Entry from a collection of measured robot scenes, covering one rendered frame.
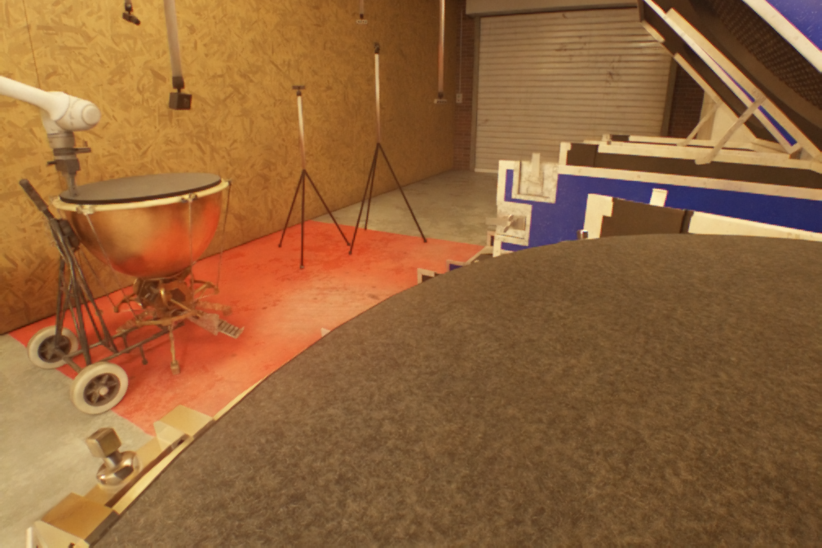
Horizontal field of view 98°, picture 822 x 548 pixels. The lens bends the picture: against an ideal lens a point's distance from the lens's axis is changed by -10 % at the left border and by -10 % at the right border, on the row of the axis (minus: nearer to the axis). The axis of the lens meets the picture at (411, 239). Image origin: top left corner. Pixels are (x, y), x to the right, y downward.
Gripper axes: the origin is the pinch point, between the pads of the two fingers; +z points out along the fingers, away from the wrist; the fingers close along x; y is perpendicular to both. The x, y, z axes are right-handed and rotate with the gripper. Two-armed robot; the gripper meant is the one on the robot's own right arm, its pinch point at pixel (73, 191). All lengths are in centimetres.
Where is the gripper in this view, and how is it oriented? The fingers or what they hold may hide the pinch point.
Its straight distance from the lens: 202.2
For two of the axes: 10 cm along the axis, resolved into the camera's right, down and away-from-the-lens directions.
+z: 0.0, 9.5, 3.1
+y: -5.1, 2.7, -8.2
